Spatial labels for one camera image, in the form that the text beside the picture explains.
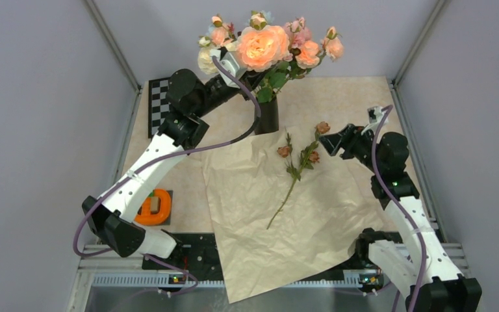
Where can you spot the pink orange blue flowers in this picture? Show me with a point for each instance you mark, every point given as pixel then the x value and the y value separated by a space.
pixel 304 53

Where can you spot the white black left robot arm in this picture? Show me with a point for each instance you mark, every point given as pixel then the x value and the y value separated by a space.
pixel 111 215

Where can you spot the orange curved toy track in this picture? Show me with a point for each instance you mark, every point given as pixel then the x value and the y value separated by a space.
pixel 156 209

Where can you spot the aluminium frame rail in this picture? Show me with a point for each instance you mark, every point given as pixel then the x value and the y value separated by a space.
pixel 113 46
pixel 420 41
pixel 290 268

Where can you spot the aluminium front frame rail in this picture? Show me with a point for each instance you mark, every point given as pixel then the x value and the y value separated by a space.
pixel 290 268

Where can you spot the black grey chessboard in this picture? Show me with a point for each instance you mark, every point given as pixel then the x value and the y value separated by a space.
pixel 157 104

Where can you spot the white rose stem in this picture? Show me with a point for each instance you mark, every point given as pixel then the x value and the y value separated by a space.
pixel 206 45

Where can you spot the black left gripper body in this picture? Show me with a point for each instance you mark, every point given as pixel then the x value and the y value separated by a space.
pixel 215 96

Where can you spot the black cylindrical vase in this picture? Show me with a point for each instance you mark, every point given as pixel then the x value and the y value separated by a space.
pixel 269 120

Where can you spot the orange paper bouquet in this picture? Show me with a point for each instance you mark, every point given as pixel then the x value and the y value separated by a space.
pixel 246 183

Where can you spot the small brown rose stem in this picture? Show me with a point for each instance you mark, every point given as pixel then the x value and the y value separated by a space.
pixel 305 160

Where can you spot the aluminium frame rail right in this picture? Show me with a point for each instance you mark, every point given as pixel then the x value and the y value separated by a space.
pixel 420 41

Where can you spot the aluminium frame rail left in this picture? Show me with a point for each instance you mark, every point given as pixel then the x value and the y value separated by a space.
pixel 113 46

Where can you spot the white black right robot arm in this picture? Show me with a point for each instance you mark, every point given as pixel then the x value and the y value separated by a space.
pixel 426 277

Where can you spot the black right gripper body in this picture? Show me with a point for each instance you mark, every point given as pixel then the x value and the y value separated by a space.
pixel 360 143

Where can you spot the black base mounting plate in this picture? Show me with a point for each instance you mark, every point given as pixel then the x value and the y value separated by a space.
pixel 349 267

